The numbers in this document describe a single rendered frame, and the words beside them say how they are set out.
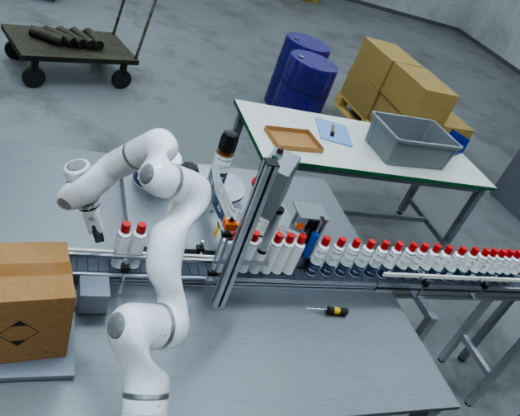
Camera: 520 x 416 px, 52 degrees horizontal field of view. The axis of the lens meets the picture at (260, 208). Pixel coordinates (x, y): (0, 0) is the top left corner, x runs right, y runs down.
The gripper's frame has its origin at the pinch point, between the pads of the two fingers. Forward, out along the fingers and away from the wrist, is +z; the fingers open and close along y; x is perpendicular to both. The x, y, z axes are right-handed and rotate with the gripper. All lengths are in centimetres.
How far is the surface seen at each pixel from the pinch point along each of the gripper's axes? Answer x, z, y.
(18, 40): 67, 52, 329
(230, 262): -43.9, 9.0, -17.1
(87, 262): 6.7, 11.3, 0.2
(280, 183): -62, -23, -18
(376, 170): -166, 85, 108
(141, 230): -15.1, -0.7, -2.1
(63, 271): 8.0, -15.0, -29.2
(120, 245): -6.6, 3.5, -2.9
